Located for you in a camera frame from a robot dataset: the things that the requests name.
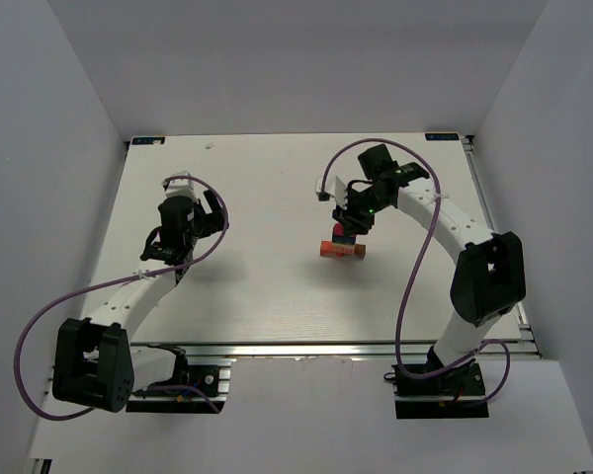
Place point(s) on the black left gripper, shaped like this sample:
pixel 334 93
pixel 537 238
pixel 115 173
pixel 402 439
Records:
pixel 163 252

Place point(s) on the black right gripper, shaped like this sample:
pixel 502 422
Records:
pixel 352 220

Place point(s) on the red roof-shaped block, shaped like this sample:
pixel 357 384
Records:
pixel 337 230

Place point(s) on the blue rectangular block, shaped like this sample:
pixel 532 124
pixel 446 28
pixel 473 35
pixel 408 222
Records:
pixel 344 240

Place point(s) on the red-orange rectangular block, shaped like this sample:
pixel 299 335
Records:
pixel 329 249

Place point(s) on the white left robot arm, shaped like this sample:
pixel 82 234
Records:
pixel 95 366

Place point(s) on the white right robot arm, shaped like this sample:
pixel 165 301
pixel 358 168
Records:
pixel 489 278

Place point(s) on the brown rectangular block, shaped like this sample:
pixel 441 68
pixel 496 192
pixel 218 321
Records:
pixel 360 251

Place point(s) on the blue label left corner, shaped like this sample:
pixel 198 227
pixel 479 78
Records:
pixel 147 140

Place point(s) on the blue label corner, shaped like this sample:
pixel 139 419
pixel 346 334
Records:
pixel 441 136
pixel 147 140

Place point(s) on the blue label right corner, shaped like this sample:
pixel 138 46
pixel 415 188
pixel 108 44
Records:
pixel 441 136

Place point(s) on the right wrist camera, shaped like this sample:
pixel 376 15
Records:
pixel 332 189

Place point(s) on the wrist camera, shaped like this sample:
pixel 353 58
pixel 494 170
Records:
pixel 332 189
pixel 179 185

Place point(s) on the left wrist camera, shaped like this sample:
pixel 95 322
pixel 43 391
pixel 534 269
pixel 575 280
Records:
pixel 179 185

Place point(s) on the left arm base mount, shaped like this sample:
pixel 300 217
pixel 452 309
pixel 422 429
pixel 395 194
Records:
pixel 169 381

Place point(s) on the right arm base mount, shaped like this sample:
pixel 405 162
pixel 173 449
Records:
pixel 458 395

